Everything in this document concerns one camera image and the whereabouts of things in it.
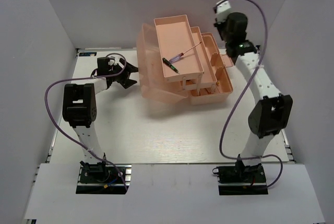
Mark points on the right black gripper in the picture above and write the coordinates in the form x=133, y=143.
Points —
x=218, y=25

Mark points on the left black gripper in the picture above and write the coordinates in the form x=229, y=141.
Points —
x=125, y=81

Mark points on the black precision screwdriver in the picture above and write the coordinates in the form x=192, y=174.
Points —
x=169, y=64

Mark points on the purple handle screwdriver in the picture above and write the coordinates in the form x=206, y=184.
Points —
x=179, y=56

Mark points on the pink plastic tool box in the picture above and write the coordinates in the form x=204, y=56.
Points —
x=203, y=77

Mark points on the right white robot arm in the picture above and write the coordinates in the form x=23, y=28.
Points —
x=272, y=109

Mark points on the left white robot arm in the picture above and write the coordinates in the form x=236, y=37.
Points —
x=80, y=108

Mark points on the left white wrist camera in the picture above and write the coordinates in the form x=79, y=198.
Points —
x=114, y=59

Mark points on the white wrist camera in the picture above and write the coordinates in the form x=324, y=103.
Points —
x=114, y=59
x=221, y=10

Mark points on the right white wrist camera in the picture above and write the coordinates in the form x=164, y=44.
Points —
x=221, y=10

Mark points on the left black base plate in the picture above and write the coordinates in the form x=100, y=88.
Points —
x=103, y=179

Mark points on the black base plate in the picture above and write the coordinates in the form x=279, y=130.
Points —
x=103, y=179
x=240, y=180

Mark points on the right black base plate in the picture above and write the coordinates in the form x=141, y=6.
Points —
x=240, y=180

